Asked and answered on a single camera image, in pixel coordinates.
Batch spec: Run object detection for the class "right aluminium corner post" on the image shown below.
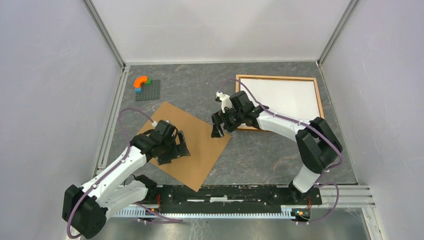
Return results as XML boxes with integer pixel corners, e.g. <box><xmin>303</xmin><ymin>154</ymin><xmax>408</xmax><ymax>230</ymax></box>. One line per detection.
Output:
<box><xmin>316</xmin><ymin>0</ymin><xmax>360</xmax><ymax>69</ymax></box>

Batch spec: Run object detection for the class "orange curved toy block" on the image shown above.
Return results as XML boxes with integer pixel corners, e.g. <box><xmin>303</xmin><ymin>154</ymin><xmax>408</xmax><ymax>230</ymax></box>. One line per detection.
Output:
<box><xmin>133</xmin><ymin>76</ymin><xmax>149</xmax><ymax>89</ymax></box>

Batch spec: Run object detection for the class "grey lego baseplate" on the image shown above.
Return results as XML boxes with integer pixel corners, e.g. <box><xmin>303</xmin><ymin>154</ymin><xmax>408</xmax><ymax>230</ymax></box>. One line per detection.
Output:
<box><xmin>135</xmin><ymin>79</ymin><xmax>161</xmax><ymax>101</ymax></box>

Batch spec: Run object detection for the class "left aluminium corner post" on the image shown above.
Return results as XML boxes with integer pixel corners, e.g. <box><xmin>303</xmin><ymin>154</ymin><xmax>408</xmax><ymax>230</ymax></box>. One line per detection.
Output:
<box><xmin>82</xmin><ymin>0</ymin><xmax>126</xmax><ymax>69</ymax></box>

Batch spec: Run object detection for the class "wooden picture frame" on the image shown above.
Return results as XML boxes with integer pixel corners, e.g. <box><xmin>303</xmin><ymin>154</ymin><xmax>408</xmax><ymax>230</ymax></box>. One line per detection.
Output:
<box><xmin>235</xmin><ymin>74</ymin><xmax>326</xmax><ymax>132</ymax></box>

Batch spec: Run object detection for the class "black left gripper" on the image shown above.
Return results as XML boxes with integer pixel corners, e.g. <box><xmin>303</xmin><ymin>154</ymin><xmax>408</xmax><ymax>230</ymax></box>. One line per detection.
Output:
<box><xmin>156</xmin><ymin>130</ymin><xmax>190</xmax><ymax>166</ymax></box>

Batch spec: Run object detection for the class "white slotted cable duct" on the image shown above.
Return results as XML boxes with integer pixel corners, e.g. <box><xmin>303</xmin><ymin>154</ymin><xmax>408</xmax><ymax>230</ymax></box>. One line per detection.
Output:
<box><xmin>113</xmin><ymin>205</ymin><xmax>311</xmax><ymax>220</ymax></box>

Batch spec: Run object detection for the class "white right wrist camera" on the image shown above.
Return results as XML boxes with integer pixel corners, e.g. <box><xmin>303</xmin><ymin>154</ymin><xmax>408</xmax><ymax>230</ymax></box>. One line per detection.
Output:
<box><xmin>215</xmin><ymin>91</ymin><xmax>233</xmax><ymax>113</ymax></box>

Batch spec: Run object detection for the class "aluminium corner post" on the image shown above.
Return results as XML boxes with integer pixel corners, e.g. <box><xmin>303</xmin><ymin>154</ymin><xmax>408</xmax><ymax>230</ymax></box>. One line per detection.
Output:
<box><xmin>82</xmin><ymin>0</ymin><xmax>126</xmax><ymax>69</ymax></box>
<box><xmin>316</xmin><ymin>0</ymin><xmax>360</xmax><ymax>69</ymax></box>

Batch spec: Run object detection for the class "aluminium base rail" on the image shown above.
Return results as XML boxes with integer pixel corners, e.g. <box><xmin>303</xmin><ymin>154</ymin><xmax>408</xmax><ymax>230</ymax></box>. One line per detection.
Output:
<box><xmin>75</xmin><ymin>184</ymin><xmax>377</xmax><ymax>213</ymax></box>

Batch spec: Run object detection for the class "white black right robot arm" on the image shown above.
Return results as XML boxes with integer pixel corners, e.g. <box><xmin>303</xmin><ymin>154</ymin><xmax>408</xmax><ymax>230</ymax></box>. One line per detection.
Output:
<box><xmin>211</xmin><ymin>91</ymin><xmax>343</xmax><ymax>204</ymax></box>

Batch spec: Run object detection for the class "brown cardboard backing board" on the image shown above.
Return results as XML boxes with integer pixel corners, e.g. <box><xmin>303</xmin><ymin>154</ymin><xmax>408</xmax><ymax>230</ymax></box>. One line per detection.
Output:
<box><xmin>149</xmin><ymin>102</ymin><xmax>231</xmax><ymax>192</ymax></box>

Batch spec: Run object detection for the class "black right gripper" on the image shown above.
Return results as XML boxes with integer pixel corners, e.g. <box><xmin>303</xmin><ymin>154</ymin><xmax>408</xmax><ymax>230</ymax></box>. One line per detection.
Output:
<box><xmin>211</xmin><ymin>105</ymin><xmax>244</xmax><ymax>138</ymax></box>

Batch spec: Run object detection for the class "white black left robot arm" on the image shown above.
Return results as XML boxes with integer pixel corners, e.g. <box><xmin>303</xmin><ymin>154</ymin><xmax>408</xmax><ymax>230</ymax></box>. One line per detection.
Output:
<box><xmin>62</xmin><ymin>120</ymin><xmax>190</xmax><ymax>239</ymax></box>

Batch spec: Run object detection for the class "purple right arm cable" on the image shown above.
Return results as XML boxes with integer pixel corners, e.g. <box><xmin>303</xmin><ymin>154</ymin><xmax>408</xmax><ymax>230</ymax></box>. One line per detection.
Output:
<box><xmin>218</xmin><ymin>78</ymin><xmax>345</xmax><ymax>225</ymax></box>

